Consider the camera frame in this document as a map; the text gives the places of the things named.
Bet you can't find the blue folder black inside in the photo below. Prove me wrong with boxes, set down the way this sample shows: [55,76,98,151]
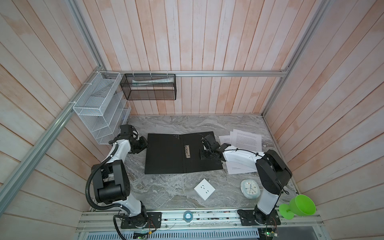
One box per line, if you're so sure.
[145,132,223,175]

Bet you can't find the printed paper sheet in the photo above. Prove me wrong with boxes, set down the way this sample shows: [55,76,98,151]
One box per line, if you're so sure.
[224,145,263,175]
[230,130,262,152]
[219,135,231,145]

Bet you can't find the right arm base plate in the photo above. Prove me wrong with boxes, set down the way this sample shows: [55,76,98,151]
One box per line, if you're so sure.
[237,210,281,226]

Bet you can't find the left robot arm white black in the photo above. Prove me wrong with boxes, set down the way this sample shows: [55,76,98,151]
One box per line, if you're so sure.
[85,124,148,228]

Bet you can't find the middle printed paper sheet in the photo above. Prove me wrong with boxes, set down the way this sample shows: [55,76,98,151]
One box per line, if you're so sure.
[224,145,263,175]

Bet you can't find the black corrugated cable hose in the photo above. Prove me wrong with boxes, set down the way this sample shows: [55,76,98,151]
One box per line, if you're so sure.
[84,143,133,240]

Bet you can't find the green plastic funnel cup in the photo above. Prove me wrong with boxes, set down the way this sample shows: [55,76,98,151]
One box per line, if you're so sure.
[279,195,317,220]

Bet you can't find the white oval alarm clock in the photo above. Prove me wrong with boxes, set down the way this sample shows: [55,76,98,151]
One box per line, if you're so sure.
[241,179,261,199]

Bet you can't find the white wall socket plate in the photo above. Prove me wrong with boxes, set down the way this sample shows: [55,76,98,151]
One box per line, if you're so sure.
[194,179,216,201]

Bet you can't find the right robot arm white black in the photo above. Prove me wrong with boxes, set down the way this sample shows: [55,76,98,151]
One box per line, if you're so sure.
[200,135,292,225]

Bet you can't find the aluminium mounting rail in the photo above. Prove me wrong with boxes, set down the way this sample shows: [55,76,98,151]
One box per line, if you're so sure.
[76,208,325,233]

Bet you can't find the horizontal aluminium frame bar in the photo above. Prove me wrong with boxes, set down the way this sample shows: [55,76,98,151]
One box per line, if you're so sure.
[114,70,288,77]

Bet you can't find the black wire mesh basket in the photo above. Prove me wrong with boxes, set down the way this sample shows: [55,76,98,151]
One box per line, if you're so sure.
[120,73,177,101]

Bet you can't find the metal folder clip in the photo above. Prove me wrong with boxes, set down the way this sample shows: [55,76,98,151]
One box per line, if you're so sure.
[185,145,191,159]

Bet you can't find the white wire mesh shelf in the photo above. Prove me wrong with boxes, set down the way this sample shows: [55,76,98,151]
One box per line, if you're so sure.
[74,72,131,145]

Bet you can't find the bottom printed paper sheet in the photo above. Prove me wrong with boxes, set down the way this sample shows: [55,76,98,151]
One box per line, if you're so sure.
[219,135,231,145]

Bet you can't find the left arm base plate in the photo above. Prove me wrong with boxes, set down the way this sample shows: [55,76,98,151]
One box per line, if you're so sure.
[121,212,162,229]

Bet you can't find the top printed paper sheet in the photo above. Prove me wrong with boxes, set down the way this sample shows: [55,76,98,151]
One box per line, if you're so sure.
[230,130,262,152]

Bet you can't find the blue tape roll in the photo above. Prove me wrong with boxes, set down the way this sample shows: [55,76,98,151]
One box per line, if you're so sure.
[183,211,194,223]

